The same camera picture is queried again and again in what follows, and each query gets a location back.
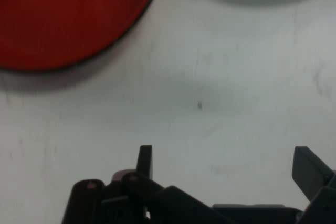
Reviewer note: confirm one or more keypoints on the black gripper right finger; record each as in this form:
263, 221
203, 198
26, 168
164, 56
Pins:
312, 176

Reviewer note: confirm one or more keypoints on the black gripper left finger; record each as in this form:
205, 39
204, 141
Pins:
136, 203

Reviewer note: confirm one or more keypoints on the red enamel plate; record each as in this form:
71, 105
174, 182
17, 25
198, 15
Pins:
65, 19

